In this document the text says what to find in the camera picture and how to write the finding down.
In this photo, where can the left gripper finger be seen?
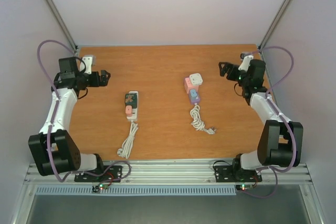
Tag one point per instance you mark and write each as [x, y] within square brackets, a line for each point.
[104, 73]
[105, 79]

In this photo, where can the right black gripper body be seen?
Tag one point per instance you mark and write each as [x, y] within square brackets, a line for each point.
[231, 76]

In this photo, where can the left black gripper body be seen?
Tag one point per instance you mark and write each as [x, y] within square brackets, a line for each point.
[95, 82]

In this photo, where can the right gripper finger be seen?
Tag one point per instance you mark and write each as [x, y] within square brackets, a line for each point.
[223, 72]
[224, 65]

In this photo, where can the white travel adapter plug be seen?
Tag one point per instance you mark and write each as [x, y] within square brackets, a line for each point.
[196, 79]

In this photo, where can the green cube plug adapter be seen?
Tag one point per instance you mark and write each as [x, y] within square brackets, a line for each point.
[131, 99]

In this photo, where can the pink cube socket adapter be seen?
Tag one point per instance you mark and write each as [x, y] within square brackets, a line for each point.
[188, 85]

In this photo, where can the pink charger plug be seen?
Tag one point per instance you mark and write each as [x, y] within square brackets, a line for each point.
[128, 110]

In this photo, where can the purple power strip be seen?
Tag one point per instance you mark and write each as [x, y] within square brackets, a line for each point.
[194, 102]

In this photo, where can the white power strip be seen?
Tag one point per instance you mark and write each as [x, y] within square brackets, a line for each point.
[134, 117]

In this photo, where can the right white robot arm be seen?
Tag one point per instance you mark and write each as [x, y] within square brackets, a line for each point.
[280, 144]

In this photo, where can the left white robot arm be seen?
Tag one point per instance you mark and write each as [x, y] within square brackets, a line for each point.
[53, 149]

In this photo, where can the blue charger plug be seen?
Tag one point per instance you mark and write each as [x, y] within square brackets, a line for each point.
[193, 94]

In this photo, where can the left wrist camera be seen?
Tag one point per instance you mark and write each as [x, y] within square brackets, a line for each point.
[88, 61]

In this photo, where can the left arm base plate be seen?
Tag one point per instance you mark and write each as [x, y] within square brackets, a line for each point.
[94, 176]

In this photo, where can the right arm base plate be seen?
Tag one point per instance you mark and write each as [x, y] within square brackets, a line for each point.
[225, 172]

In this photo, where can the aluminium rail frame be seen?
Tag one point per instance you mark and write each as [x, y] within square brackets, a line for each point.
[285, 198]

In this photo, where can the right frame post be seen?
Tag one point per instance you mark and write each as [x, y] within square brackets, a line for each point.
[275, 22]

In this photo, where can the frame post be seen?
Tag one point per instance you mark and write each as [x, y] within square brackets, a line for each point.
[55, 12]
[275, 22]

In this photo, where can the blue slotted cable duct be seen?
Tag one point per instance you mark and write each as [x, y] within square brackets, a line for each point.
[138, 190]

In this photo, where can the left frame post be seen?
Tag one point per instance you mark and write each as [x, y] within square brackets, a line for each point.
[55, 12]

